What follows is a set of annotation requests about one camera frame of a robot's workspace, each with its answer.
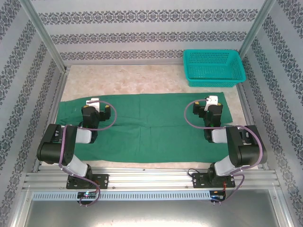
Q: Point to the green long pants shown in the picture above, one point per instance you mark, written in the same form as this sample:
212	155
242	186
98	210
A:
154	125

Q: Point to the teal plastic basket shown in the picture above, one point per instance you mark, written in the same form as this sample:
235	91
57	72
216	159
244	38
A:
213	82

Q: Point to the small circuit board green light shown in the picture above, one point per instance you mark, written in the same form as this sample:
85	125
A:
86	194

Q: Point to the small circuit board blue light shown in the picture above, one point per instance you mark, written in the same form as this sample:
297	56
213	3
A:
216	192

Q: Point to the shiny metal sheet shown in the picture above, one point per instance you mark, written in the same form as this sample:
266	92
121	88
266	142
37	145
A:
151	212

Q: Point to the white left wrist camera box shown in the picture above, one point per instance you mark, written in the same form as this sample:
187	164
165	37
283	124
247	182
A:
90	102

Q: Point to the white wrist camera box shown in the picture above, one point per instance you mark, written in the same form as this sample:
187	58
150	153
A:
90	102
213	99

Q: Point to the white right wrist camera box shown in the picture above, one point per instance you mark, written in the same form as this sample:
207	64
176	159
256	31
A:
213	99

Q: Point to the aluminium side rail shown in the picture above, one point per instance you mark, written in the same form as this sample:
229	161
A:
245	106
60	89

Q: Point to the narrow aluminium rail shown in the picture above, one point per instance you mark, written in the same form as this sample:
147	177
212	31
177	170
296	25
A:
118	62

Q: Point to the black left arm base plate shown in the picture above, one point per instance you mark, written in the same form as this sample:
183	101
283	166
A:
103	180

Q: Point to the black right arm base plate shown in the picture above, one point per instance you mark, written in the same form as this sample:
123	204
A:
198	180

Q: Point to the wide grooved aluminium rail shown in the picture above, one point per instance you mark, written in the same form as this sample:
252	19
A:
146	179

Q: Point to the aluminium frame post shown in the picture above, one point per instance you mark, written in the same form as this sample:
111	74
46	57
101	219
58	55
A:
257	23
42	30

